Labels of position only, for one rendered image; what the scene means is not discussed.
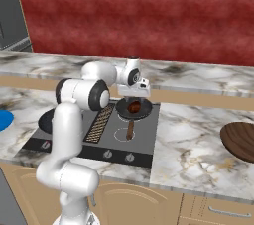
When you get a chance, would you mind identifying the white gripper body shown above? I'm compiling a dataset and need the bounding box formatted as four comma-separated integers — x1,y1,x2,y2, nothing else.
117,83,152,99

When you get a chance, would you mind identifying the dark wooden plate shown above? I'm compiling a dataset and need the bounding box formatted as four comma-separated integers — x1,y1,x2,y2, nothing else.
219,121,254,165

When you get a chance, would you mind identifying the blue bowl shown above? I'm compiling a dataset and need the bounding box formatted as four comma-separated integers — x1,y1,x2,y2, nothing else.
0,109,15,134

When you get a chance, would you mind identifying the grey fridge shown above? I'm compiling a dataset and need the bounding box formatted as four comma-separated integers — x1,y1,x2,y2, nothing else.
0,0,34,53

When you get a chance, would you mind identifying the brown steak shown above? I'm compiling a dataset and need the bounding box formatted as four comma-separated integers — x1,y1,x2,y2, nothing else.
127,100,142,114

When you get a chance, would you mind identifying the black hob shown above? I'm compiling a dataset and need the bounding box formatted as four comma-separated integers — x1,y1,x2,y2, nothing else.
21,99,162,169

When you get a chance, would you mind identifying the black round pan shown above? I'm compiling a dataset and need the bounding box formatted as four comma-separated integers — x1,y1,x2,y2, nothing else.
37,107,60,135

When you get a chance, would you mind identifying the beige cupboard door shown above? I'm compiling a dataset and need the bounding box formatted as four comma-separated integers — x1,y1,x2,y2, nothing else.
3,165,64,225
96,182,184,225

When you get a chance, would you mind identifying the beige drawer front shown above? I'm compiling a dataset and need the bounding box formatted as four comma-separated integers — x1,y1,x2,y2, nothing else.
178,194,254,225

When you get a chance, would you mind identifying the grey dishwasher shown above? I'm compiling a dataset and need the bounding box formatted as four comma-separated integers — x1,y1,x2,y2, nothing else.
0,169,28,225

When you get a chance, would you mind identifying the black frying pan wooden handle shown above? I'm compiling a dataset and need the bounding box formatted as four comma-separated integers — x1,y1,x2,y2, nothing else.
115,96,154,142

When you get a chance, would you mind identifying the grey drawer handle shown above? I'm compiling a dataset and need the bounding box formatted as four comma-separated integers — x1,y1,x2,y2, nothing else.
207,205,253,219

